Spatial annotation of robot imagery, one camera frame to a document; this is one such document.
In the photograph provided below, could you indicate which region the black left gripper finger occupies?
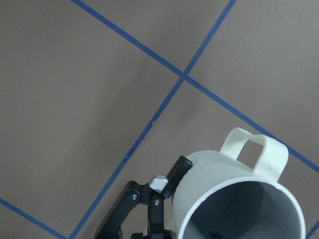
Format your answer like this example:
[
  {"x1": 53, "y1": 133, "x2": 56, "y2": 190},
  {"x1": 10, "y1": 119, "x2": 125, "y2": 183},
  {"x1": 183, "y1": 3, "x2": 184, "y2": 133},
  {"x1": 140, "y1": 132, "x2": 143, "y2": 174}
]
[{"x1": 95, "y1": 156, "x2": 192, "y2": 239}]

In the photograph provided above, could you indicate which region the white plastic cup with handle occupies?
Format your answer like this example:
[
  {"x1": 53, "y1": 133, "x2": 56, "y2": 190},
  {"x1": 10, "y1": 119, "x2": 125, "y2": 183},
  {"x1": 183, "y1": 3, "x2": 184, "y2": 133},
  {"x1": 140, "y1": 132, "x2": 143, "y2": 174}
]
[{"x1": 172, "y1": 127, "x2": 306, "y2": 239}]

